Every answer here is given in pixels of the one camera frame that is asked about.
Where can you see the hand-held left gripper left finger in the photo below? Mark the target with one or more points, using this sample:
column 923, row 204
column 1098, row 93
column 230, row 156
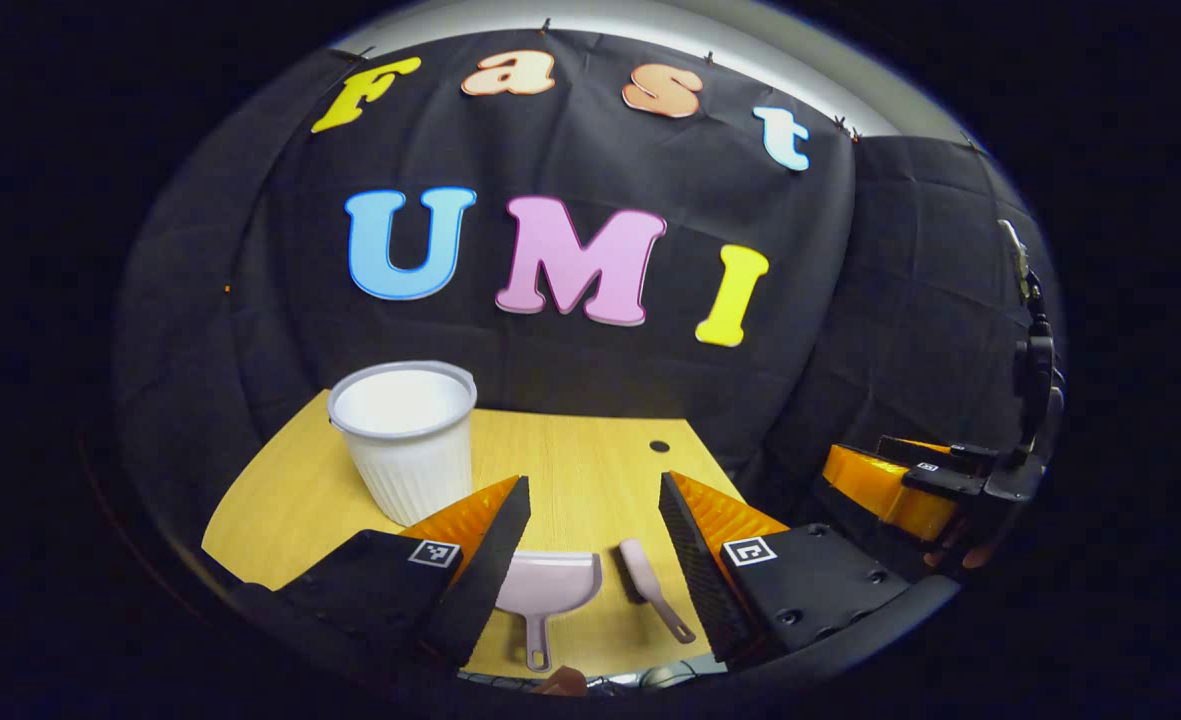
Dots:
column 480, row 570

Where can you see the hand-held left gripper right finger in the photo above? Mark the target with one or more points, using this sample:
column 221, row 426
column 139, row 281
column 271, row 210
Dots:
column 695, row 560

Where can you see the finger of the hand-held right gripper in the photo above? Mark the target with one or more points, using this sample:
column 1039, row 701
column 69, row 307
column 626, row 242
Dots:
column 935, row 452
column 935, row 485

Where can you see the small pink broom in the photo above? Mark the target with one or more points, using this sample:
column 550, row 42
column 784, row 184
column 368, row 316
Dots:
column 640, row 565

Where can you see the pink dustpan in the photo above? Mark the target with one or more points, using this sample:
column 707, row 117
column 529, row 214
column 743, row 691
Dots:
column 550, row 585

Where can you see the white garbage bin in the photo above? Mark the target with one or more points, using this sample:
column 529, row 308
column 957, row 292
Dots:
column 410, row 450

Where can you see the wooden desktop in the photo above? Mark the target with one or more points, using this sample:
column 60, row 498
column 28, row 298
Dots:
column 570, row 470

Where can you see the black backdrop cloth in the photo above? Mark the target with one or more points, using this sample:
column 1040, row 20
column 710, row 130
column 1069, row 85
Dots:
column 570, row 370

